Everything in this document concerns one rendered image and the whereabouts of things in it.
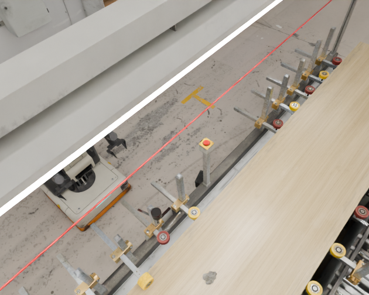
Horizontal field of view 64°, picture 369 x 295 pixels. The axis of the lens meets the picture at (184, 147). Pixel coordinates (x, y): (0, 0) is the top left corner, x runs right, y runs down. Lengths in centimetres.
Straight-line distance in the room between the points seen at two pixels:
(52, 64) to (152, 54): 19
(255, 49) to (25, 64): 435
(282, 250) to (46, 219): 229
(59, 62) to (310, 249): 178
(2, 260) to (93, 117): 293
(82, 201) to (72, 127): 244
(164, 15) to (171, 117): 315
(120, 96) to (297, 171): 182
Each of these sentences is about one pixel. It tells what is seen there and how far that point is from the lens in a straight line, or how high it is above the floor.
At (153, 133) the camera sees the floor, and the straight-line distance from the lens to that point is 355.
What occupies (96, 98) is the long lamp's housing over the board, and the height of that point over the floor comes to 238.
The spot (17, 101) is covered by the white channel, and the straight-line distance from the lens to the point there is 45.
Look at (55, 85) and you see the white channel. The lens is 47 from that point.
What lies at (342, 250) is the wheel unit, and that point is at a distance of 205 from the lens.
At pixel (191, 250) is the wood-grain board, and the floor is 90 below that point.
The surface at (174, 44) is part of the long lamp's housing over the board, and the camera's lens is 59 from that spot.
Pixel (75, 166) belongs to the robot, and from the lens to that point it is 248.
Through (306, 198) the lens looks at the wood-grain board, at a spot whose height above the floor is 90.
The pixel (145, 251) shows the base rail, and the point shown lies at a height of 70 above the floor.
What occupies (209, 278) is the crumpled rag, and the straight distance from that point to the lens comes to 184.
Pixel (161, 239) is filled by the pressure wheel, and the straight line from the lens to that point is 193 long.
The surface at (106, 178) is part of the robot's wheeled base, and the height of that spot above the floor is 28.
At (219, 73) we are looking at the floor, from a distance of 425.
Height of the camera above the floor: 271
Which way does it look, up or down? 53 degrees down
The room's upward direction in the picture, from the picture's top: 6 degrees counter-clockwise
